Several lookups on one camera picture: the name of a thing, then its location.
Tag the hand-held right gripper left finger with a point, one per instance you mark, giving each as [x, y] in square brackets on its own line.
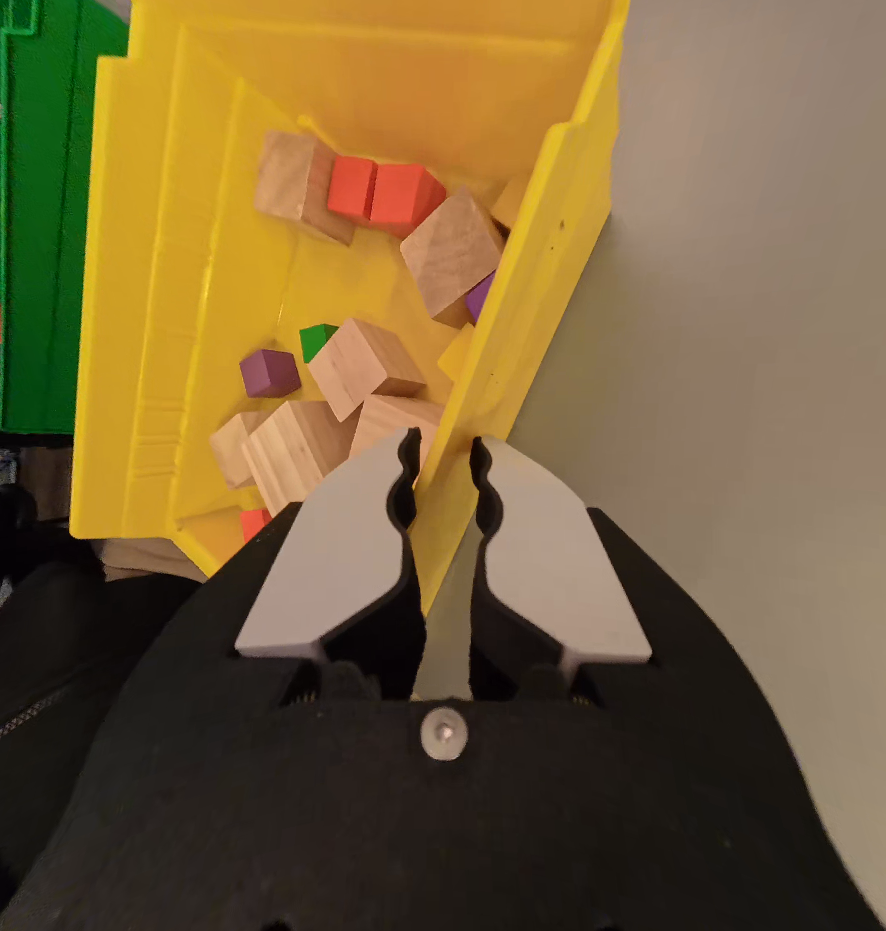
[334, 553]

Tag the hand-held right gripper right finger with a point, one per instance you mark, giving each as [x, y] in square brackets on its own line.
[552, 567]

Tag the yellow plastic box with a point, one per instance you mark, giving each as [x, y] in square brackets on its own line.
[159, 291]

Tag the pile of mixed wooden cubes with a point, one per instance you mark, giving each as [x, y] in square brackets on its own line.
[450, 247]

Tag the green plastic box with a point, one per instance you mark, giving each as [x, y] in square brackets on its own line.
[43, 218]

